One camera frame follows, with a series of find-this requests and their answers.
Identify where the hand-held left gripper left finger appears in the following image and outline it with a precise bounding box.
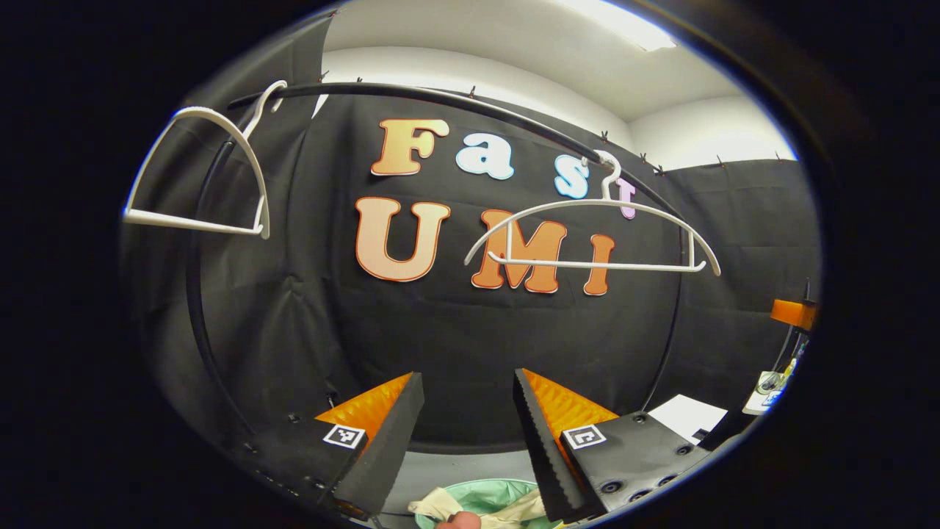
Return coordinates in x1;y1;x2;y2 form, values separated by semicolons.
246;371;425;522

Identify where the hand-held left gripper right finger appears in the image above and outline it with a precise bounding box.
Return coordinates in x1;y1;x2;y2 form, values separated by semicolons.
513;367;712;524

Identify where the green laundry hamper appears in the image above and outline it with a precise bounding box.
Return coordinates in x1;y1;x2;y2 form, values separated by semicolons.
415;479;566;529

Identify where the cream collared shirt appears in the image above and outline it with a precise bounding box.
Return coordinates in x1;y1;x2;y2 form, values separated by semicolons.
408;486;548;529

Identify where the white plastic hanger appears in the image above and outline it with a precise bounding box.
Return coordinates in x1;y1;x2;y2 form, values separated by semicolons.
464;151;722;277
123;79;289;240

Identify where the black clothes rack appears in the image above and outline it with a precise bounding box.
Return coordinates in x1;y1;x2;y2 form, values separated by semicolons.
184;81;695;449

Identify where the white box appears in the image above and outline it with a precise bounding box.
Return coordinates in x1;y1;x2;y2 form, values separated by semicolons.
648;395;728;445

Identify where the ceiling light panel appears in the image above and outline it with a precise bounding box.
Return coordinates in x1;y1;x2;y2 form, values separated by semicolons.
558;0;676;52

